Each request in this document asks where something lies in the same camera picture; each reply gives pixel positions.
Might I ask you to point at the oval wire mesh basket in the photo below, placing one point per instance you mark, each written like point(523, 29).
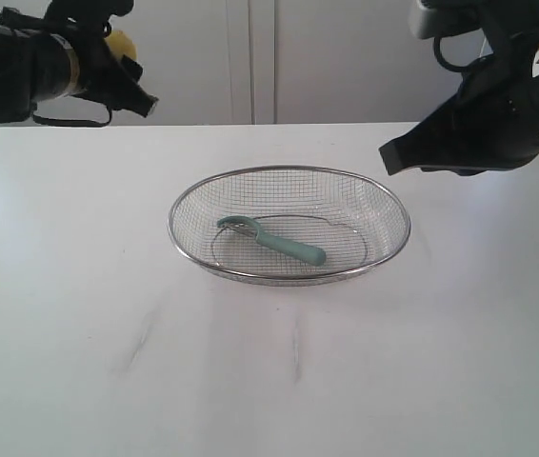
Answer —
point(358, 222)

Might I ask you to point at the yellow lemon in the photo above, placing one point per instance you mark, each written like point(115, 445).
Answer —
point(121, 45)

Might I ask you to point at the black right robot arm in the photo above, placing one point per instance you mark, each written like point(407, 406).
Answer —
point(491, 123)

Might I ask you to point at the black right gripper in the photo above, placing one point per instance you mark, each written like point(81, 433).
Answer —
point(494, 124)

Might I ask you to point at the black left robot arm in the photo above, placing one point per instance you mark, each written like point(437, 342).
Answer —
point(70, 51)

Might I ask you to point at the teal handled peeler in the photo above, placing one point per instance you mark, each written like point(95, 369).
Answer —
point(305, 253)

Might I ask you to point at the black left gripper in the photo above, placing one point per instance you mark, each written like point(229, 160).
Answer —
point(103, 78)

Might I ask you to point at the white cabinet doors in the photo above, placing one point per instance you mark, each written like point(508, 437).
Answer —
point(284, 62)

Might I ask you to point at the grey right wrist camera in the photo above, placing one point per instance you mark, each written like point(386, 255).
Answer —
point(430, 19)

